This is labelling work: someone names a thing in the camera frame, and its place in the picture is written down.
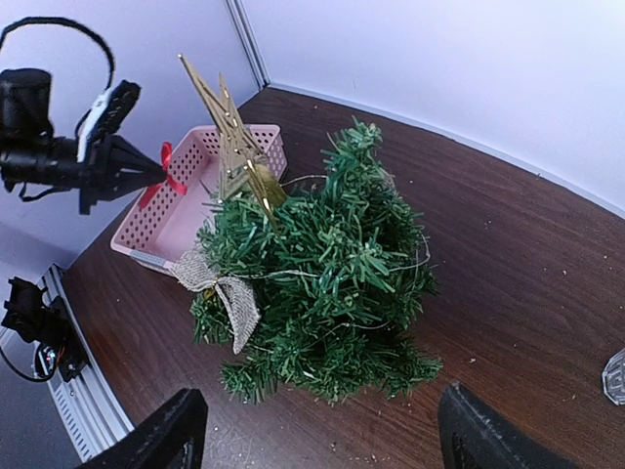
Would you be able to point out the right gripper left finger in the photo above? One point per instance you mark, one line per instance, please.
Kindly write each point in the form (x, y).
(171, 437)

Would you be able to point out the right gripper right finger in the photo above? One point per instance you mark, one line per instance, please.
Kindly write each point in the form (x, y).
(474, 435)

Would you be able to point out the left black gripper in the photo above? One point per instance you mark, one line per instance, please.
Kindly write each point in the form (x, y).
(103, 182)

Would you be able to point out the red bow ornament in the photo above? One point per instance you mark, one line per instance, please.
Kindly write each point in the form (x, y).
(152, 191)

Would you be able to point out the gold star ornament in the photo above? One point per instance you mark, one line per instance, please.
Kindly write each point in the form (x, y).
(243, 163)

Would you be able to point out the burlap bow ornament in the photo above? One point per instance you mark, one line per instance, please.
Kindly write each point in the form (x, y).
(195, 273)

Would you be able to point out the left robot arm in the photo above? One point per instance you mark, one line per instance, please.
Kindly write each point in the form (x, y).
(33, 159)

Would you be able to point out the small green christmas tree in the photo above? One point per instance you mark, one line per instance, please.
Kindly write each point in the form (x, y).
(338, 284)

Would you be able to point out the pink plastic basket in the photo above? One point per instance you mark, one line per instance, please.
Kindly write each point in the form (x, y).
(162, 225)

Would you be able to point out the clear drinking glass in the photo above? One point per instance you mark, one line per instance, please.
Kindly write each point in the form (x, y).
(613, 378)

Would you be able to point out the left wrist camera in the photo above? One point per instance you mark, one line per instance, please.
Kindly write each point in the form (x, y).
(105, 116)

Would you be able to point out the aluminium front rail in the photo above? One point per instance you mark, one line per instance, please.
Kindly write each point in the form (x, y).
(93, 418)

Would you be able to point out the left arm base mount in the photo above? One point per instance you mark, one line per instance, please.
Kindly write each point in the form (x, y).
(59, 349)

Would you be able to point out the left aluminium frame post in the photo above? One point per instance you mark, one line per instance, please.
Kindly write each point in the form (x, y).
(249, 43)

